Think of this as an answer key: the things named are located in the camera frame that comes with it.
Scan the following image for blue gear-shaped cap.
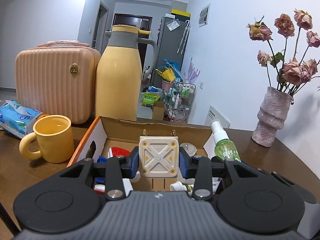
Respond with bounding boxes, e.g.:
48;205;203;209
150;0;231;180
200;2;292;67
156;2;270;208
95;156;107;184

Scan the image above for white tape roll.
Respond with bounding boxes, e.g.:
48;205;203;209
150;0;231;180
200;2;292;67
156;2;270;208
180;142;197;157

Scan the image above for dried pink roses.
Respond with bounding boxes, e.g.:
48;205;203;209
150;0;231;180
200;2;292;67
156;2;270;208
246;9;319;96

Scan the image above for wire storage cart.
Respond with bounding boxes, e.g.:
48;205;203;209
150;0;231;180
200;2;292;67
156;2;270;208
165;79;196;123

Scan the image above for pink ribbed small suitcase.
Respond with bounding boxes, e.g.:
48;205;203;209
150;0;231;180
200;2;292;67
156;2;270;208
15;41;101;124

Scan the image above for red cardboard pumpkin box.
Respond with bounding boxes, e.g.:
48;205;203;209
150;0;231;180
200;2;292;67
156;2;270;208
66;115;241;193

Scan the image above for yellow watering can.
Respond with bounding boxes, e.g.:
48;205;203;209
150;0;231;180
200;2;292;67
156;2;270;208
155;67;176;82

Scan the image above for beige square charger plug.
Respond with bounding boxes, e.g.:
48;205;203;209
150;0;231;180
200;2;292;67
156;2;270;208
138;129;180;178

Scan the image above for small cardboard box floor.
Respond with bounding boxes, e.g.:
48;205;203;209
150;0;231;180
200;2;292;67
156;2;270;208
152;101;165;121

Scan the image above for white board against wall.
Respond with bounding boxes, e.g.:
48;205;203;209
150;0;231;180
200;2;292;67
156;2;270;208
204;105;231;128

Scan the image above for orange tangerine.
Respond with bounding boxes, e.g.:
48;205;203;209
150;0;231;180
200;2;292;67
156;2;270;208
37;114;49;119

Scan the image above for green spray bottle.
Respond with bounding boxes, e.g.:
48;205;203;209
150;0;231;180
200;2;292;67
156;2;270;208
210;120;241;161

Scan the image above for grey refrigerator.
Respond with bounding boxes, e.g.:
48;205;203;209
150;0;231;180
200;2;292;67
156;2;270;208
150;17;187;87

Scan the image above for yellow ceramic mug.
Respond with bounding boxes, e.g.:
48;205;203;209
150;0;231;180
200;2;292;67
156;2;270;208
19;115;74;164

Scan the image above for pink textured vase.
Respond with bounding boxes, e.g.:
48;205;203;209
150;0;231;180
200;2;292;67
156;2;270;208
252;87;293;147

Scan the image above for blue tissue pack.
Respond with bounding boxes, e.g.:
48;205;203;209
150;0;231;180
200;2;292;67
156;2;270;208
0;100;42;139

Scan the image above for red white lint brush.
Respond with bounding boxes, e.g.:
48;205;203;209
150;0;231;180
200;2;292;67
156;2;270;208
107;147;131;158

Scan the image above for yellow thermos jug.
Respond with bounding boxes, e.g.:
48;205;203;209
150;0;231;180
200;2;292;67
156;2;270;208
94;24;157;121

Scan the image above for white small spray bottle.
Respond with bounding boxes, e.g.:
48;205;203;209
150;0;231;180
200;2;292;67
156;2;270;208
169;181;194;197

